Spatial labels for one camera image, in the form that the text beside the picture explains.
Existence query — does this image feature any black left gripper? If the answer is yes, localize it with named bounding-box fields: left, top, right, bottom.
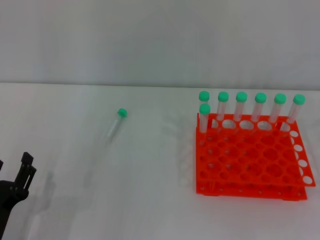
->
left=0, top=151, right=37, bottom=240

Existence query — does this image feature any green capped test tube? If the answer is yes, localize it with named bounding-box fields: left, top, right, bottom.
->
left=198, top=90, right=211, bottom=118
left=269, top=93, right=287, bottom=125
left=279, top=94, right=306, bottom=132
left=106, top=107, right=128, bottom=144
left=216, top=91, right=230, bottom=122
left=233, top=91, right=248, bottom=123
left=251, top=92, right=268, bottom=123
left=199, top=103, right=212, bottom=135

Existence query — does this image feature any orange plastic test tube rack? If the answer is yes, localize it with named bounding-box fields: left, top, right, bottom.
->
left=194, top=112, right=317, bottom=202

